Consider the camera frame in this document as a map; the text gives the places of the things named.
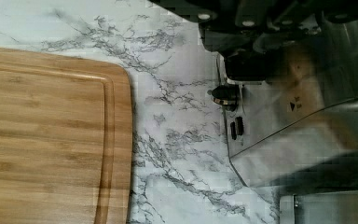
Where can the bamboo cutting board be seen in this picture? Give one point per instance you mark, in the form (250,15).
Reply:
(65,140)

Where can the silver two-slot toaster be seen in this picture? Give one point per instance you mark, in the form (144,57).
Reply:
(297,130)

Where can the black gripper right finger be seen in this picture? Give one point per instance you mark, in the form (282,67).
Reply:
(308,16)

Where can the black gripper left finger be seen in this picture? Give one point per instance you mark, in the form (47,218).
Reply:
(230,28)

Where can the black toaster lever knob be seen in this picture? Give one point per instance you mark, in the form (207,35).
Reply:
(225,95)

